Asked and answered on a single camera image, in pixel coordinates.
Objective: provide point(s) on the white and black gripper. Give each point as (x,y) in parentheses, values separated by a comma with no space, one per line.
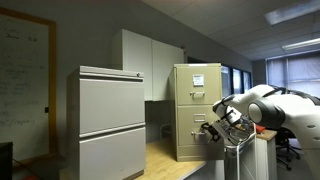
(221,131)

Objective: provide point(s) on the beige bottom cabinet drawer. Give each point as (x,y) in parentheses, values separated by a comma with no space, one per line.
(190,119)

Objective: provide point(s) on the beige cabinet drawer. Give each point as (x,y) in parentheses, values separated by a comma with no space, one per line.
(188,94)
(190,119)

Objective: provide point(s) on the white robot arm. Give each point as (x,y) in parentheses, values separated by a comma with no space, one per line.
(276,107)

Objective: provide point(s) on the beige metal filing cabinet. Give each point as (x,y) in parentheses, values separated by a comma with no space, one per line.
(209,151)

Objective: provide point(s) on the beige top cabinet drawer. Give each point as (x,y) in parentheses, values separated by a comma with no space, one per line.
(188,94)

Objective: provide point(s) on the white counter base cabinet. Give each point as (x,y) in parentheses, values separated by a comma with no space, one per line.
(256,162)

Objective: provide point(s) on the grey two-drawer filing cabinet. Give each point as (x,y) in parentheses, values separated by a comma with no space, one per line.
(105,124)

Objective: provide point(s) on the white paper label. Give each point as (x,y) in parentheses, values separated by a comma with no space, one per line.
(198,80)

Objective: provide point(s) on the black office chair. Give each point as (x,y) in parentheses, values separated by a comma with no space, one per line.
(282,139)

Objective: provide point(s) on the fluorescent ceiling light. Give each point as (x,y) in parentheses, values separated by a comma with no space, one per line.
(292,11)

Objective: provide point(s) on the wood-framed whiteboard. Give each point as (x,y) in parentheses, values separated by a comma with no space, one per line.
(28,85)

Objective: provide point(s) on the white wall cupboard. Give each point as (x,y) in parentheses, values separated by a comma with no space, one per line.
(134,52)

